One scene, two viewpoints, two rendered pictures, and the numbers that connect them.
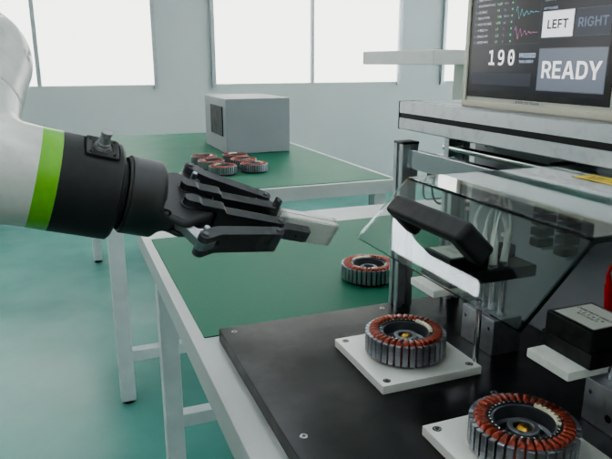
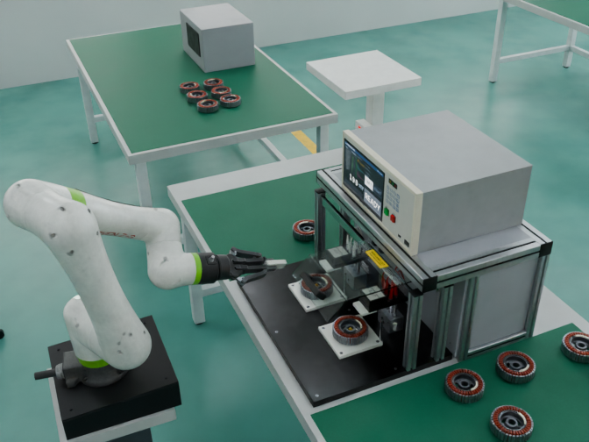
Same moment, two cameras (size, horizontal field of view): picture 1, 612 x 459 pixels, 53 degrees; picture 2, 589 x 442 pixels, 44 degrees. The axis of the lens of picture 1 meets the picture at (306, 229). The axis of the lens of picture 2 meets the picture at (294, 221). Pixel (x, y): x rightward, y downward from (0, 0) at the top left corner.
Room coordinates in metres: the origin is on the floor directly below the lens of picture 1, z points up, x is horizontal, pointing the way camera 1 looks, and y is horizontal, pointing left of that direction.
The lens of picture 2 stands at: (-1.13, 0.00, 2.31)
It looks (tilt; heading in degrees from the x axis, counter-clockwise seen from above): 33 degrees down; 358
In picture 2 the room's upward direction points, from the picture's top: 1 degrees counter-clockwise
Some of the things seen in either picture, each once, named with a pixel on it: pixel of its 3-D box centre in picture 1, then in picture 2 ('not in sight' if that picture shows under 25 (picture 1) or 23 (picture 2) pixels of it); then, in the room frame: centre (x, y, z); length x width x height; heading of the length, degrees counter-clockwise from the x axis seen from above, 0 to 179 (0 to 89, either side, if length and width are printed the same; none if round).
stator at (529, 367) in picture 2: not in sight; (515, 367); (0.41, -0.71, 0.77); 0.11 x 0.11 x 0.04
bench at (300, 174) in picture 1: (206, 229); (190, 129); (2.97, 0.50, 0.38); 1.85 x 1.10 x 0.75; 21
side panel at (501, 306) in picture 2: not in sight; (500, 306); (0.53, -0.68, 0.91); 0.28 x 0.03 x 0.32; 111
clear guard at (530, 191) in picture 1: (576, 223); (359, 274); (0.54, -0.25, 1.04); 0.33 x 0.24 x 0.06; 111
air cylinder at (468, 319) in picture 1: (490, 326); not in sight; (0.85, -0.27, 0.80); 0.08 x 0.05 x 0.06; 21
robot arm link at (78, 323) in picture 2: not in sight; (95, 329); (0.41, 0.50, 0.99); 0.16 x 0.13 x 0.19; 45
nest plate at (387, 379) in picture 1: (404, 355); (316, 292); (0.80, -0.14, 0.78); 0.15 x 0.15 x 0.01; 21
